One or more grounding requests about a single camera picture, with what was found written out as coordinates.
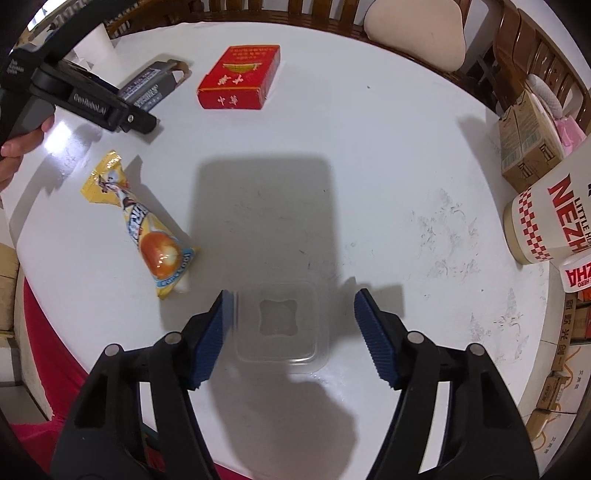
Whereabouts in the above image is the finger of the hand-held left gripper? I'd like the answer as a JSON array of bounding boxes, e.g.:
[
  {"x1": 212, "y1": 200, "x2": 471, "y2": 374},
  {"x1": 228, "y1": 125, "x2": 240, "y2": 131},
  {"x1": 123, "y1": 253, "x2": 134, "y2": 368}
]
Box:
[{"x1": 121, "y1": 102, "x2": 158, "y2": 136}]

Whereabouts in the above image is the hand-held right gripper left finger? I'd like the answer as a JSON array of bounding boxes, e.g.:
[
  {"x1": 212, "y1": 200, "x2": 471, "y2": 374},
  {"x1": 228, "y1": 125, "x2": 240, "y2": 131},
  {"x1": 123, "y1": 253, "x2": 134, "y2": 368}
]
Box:
[{"x1": 50, "y1": 290, "x2": 237, "y2": 480}]

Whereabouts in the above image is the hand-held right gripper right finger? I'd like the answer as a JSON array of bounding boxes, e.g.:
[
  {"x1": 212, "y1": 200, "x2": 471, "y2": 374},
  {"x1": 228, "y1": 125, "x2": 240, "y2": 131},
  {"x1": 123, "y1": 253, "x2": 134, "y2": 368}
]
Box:
[{"x1": 353, "y1": 288, "x2": 541, "y2": 480}]

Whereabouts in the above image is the black small box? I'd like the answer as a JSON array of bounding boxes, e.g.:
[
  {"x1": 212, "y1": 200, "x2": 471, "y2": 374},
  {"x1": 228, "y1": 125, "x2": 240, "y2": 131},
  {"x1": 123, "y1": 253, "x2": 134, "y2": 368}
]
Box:
[{"x1": 117, "y1": 59, "x2": 191, "y2": 112}]

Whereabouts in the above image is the clear plastic container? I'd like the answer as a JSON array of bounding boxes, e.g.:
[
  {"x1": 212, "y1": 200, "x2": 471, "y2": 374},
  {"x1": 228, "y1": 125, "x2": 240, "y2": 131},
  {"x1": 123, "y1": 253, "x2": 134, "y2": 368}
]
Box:
[{"x1": 228, "y1": 291, "x2": 331, "y2": 372}]

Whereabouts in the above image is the person's left hand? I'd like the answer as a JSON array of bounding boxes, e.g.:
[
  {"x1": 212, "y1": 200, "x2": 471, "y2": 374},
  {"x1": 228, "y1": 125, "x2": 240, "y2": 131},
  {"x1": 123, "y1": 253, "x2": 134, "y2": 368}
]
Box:
[{"x1": 0, "y1": 115, "x2": 55, "y2": 190}]

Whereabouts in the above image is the yellow snack wrapper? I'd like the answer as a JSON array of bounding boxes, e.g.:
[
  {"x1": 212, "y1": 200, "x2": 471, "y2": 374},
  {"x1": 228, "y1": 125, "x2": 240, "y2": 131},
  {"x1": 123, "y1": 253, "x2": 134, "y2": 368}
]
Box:
[{"x1": 82, "y1": 150, "x2": 200, "y2": 300}]

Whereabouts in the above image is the red small box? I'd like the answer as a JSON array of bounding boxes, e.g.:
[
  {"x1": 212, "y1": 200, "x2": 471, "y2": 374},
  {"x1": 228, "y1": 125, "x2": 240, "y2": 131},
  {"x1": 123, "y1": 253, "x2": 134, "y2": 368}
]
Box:
[{"x1": 197, "y1": 44, "x2": 281, "y2": 112}]

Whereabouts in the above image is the pink red cloth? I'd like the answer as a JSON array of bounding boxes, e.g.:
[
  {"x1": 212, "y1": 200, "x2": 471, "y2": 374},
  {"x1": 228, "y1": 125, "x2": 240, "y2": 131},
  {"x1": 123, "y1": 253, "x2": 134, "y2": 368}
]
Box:
[{"x1": 21, "y1": 268, "x2": 245, "y2": 480}]

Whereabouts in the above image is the pile of cardboard boxes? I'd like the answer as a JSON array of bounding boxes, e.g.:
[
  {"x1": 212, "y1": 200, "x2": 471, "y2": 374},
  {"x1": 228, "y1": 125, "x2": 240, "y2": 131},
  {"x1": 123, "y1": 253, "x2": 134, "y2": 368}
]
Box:
[{"x1": 526, "y1": 295, "x2": 591, "y2": 462}]

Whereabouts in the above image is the white cartoon print cup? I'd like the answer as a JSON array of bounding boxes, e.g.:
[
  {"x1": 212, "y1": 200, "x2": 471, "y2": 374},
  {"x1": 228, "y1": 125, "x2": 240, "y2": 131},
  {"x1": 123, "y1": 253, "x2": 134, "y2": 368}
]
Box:
[{"x1": 503, "y1": 138, "x2": 591, "y2": 305}]

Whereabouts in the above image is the wooden bench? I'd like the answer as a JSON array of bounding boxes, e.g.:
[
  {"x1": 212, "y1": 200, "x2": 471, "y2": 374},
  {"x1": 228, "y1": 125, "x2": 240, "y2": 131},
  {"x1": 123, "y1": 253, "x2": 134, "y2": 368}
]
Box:
[{"x1": 104, "y1": 0, "x2": 467, "y2": 86}]

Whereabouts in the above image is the brown drink carton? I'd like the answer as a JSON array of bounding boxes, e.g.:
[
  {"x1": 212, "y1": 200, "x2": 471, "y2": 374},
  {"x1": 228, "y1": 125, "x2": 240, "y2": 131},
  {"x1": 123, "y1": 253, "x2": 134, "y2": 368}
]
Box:
[{"x1": 499, "y1": 90, "x2": 566, "y2": 192}]

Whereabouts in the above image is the pink soft item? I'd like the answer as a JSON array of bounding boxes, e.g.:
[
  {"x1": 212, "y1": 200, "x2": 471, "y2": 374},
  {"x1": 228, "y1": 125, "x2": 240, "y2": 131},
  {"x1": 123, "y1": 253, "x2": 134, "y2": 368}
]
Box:
[{"x1": 554, "y1": 113, "x2": 583, "y2": 148}]

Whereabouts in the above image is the beige cushion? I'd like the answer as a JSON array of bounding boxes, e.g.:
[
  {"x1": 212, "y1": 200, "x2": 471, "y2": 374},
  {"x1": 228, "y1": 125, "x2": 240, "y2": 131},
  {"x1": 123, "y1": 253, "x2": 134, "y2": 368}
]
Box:
[{"x1": 362, "y1": 0, "x2": 466, "y2": 72}]

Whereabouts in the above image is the grey white pillow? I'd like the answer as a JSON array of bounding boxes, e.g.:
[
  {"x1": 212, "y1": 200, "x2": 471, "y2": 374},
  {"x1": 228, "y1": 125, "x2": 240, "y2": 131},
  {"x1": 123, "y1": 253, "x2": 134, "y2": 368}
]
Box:
[{"x1": 524, "y1": 74, "x2": 564, "y2": 118}]

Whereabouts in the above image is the wooden armchair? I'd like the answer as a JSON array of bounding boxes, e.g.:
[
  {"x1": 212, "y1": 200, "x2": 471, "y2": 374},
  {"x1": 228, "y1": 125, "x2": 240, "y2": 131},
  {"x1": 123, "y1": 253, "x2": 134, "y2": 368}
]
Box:
[{"x1": 475, "y1": 0, "x2": 591, "y2": 134}]

